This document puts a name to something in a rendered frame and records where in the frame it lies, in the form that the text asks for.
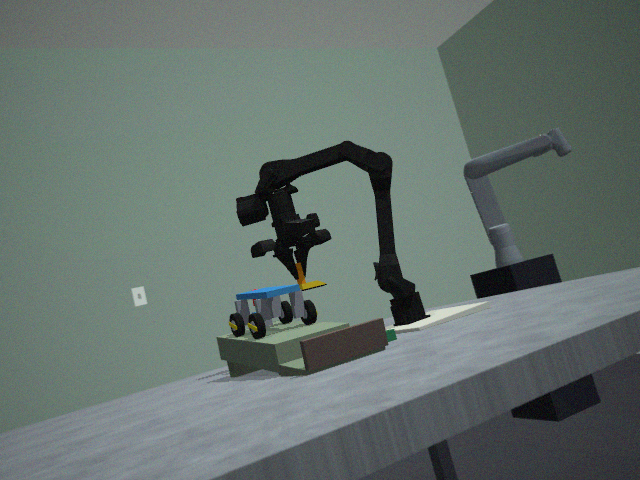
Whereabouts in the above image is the blue wheeled trolley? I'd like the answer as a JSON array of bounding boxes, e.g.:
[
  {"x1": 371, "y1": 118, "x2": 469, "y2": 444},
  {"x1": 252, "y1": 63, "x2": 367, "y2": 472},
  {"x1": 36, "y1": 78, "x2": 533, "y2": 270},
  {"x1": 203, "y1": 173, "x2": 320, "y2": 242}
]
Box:
[{"x1": 229, "y1": 284, "x2": 318, "y2": 339}]

